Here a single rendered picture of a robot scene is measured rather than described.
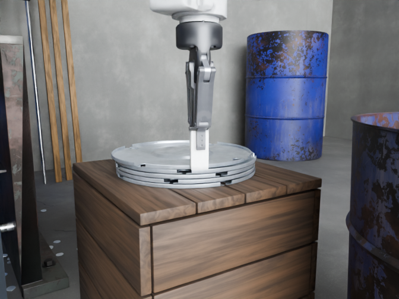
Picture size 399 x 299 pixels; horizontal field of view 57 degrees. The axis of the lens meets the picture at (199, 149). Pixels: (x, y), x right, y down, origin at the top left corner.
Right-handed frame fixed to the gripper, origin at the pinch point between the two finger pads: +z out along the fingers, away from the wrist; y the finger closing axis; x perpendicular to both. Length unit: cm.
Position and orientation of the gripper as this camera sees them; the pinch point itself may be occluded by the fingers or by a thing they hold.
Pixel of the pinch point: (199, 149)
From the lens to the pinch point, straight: 62.2
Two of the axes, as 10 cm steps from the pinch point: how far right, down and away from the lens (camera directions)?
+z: 0.0, 9.8, 1.7
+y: -2.0, -1.7, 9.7
